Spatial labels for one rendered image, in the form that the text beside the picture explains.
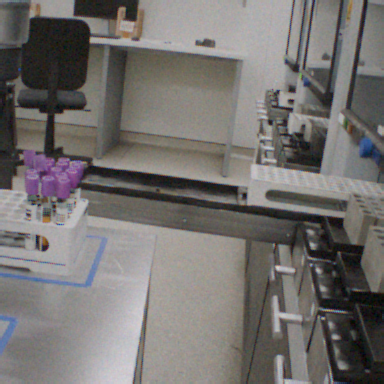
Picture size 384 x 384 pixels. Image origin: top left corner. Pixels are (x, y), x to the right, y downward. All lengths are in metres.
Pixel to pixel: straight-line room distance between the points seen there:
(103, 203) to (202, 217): 0.18
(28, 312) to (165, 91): 4.04
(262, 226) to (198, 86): 3.60
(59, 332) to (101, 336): 0.04
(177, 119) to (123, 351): 4.10
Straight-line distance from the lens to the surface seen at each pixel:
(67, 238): 0.63
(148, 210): 0.97
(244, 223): 0.96
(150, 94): 4.57
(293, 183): 0.97
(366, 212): 0.85
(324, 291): 0.71
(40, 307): 0.59
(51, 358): 0.51
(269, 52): 4.47
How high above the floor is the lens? 1.13
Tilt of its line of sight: 19 degrees down
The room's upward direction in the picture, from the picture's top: 7 degrees clockwise
